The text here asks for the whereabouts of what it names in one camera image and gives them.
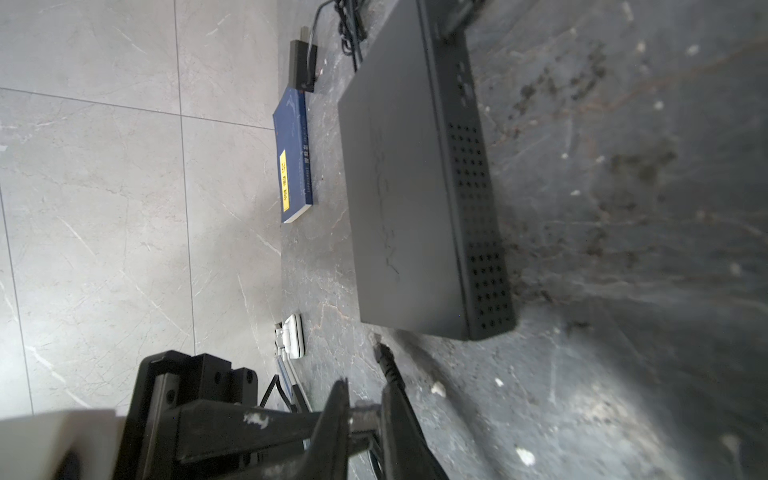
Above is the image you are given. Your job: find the blue booklet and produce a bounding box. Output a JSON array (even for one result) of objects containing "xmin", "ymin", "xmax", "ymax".
[{"xmin": 273, "ymin": 87, "xmax": 314, "ymax": 224}]

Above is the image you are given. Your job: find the black perforated box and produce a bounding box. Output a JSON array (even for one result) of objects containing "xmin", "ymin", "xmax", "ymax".
[{"xmin": 338, "ymin": 1, "xmax": 516, "ymax": 340}]

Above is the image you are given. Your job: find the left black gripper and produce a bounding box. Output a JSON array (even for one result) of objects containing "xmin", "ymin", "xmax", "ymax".
[{"xmin": 114, "ymin": 350, "xmax": 372, "ymax": 479}]

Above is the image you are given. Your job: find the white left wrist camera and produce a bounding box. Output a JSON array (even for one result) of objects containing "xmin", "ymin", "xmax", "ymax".
[{"xmin": 1, "ymin": 409, "xmax": 125, "ymax": 479}]

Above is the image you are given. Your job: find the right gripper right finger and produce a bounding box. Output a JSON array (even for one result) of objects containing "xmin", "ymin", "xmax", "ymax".
[{"xmin": 380, "ymin": 384, "xmax": 448, "ymax": 479}]

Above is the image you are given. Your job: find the black adapter with thin cord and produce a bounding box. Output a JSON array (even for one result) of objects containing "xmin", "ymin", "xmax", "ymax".
[{"xmin": 287, "ymin": 0, "xmax": 368, "ymax": 93}]

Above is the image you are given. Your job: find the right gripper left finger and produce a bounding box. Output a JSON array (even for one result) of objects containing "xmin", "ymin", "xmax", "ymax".
[{"xmin": 269, "ymin": 379, "xmax": 350, "ymax": 479}]

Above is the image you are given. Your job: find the white power strip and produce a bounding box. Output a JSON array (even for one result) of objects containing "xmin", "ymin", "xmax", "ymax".
[{"xmin": 274, "ymin": 313, "xmax": 306, "ymax": 360}]

